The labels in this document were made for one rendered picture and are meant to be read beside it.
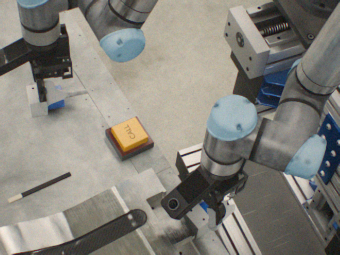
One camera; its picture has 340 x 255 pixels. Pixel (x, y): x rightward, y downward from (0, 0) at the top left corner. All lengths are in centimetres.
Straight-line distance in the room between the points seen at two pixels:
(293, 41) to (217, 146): 46
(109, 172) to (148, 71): 121
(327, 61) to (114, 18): 37
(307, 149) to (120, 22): 38
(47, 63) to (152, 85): 123
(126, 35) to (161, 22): 162
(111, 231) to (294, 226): 93
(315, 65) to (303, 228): 110
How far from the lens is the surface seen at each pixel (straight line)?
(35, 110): 153
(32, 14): 128
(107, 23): 121
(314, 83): 113
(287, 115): 113
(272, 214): 214
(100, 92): 158
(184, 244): 133
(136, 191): 134
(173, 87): 260
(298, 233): 213
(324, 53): 108
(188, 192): 124
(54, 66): 140
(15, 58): 139
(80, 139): 151
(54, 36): 134
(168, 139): 246
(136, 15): 118
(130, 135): 147
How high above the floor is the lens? 208
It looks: 57 degrees down
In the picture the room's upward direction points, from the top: 8 degrees clockwise
